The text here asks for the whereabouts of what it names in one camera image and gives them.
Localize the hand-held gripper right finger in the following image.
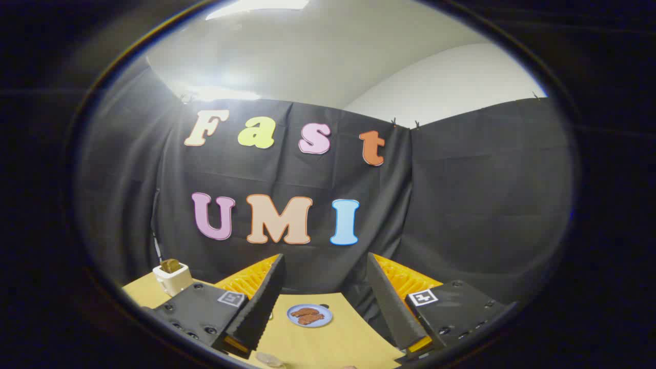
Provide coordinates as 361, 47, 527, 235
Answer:
366, 252, 516, 364

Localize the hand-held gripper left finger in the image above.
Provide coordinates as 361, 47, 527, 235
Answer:
139, 254, 286, 359

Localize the blue plate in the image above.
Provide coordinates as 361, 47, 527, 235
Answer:
286, 303, 333, 329

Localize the wooden table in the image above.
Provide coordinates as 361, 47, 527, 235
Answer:
122, 273, 406, 369

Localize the white toaster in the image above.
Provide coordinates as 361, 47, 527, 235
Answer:
153, 262, 194, 297

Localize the black backdrop cloth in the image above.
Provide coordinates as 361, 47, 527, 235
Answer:
77, 56, 576, 331

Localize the ceiling light panel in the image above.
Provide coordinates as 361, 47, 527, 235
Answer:
205, 0, 311, 21

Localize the thin white cable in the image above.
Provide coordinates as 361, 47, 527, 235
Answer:
151, 191, 164, 265

